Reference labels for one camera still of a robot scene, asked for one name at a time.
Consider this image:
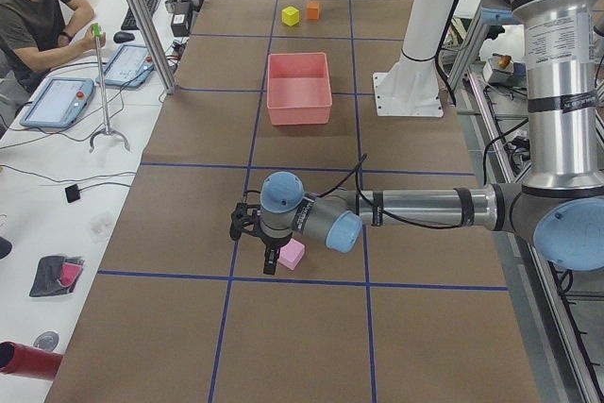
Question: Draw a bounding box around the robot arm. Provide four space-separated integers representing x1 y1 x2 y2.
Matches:
253 0 603 273

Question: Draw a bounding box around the pink foam block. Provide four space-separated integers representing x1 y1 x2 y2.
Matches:
277 239 306 270

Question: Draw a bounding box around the aluminium frame post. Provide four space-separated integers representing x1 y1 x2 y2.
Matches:
126 0 176 94

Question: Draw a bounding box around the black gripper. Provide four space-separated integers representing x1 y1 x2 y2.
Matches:
260 231 293 275

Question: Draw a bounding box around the far teach pendant tablet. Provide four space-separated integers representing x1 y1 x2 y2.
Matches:
104 43 155 89

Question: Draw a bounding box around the near teach pendant tablet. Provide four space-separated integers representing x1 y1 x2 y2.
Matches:
20 77 94 129

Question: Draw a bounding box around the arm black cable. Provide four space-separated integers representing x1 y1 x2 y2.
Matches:
310 152 466 229

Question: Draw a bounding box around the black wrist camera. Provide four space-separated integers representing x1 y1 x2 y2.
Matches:
229 202 261 242

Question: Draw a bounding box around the seated person dark shirt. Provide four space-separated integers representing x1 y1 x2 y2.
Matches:
0 0 103 97

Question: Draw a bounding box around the round metal disc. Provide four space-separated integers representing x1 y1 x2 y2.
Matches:
33 330 59 352

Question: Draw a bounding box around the small black square puck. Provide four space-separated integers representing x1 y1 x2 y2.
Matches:
64 184 81 204

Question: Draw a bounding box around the grey pink cloth pouch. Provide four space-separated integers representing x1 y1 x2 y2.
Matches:
29 255 85 297

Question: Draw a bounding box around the yellow foam block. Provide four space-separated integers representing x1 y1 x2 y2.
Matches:
281 6 300 26

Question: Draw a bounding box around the orange foam block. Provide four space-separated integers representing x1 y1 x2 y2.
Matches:
306 1 321 21

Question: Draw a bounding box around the teach pendant tablet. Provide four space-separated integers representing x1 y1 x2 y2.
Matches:
20 77 94 129
104 43 155 89

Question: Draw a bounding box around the black power adapter box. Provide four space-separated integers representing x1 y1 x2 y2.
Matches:
171 1 192 38

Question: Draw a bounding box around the red cylinder bottle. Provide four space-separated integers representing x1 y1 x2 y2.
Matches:
1 342 63 380

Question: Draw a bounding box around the metal reacher grabber stick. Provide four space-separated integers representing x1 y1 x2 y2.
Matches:
89 23 130 153

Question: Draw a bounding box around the pink plastic bin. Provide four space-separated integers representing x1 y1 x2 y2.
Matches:
266 52 332 126

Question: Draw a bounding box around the grey emergency stop box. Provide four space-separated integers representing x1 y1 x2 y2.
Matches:
482 54 527 87

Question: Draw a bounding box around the black computer mouse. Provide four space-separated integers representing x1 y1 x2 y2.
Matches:
113 30 135 44

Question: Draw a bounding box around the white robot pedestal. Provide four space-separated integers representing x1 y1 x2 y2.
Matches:
373 0 459 118

